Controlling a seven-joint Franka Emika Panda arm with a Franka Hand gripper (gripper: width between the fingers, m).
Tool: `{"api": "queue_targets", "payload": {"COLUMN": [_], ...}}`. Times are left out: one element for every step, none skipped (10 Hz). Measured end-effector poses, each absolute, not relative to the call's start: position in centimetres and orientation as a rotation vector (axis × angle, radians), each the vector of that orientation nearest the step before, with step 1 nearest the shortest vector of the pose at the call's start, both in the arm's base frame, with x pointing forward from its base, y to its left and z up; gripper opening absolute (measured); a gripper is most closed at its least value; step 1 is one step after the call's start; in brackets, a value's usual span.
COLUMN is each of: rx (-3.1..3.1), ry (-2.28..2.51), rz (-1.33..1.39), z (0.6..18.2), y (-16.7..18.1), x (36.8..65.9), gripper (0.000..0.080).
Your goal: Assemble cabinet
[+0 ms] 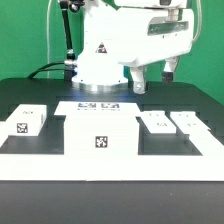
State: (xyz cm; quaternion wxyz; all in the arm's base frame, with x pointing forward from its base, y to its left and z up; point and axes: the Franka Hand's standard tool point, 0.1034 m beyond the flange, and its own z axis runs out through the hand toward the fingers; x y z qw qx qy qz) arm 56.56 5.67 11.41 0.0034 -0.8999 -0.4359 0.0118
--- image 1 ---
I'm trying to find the white marker sheet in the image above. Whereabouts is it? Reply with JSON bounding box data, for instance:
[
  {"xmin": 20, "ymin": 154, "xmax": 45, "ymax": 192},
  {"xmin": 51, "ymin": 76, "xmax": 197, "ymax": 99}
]
[{"xmin": 54, "ymin": 101, "xmax": 140, "ymax": 116}]

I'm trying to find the white cabinet top block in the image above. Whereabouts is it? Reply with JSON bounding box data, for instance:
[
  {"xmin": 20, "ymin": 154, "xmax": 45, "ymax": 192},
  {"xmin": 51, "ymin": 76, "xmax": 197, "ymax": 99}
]
[{"xmin": 6, "ymin": 104, "xmax": 47, "ymax": 136}]

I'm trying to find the white fence frame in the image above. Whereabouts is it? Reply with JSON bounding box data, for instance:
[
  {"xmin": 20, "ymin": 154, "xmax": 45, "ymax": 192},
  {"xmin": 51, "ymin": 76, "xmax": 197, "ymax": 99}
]
[{"xmin": 0, "ymin": 120, "xmax": 224, "ymax": 183}]

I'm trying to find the white cabinet body box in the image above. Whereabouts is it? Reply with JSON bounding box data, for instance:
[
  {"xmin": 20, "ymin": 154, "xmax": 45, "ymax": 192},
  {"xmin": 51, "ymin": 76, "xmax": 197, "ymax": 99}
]
[{"xmin": 64, "ymin": 114, "xmax": 139, "ymax": 157}]

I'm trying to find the black cable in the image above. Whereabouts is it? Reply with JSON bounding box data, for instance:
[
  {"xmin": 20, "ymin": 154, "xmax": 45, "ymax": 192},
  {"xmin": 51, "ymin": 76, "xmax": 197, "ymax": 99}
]
[{"xmin": 27, "ymin": 61, "xmax": 73, "ymax": 80}]

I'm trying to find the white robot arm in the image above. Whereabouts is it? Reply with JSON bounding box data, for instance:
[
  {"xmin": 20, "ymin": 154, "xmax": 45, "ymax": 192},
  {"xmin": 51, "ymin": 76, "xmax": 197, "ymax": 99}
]
[{"xmin": 72, "ymin": 0, "xmax": 200, "ymax": 94}]

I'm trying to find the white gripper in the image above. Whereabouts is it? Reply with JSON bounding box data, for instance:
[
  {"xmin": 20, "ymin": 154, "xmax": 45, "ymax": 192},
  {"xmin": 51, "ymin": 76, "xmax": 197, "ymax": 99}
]
[{"xmin": 115, "ymin": 8, "xmax": 194, "ymax": 94}]

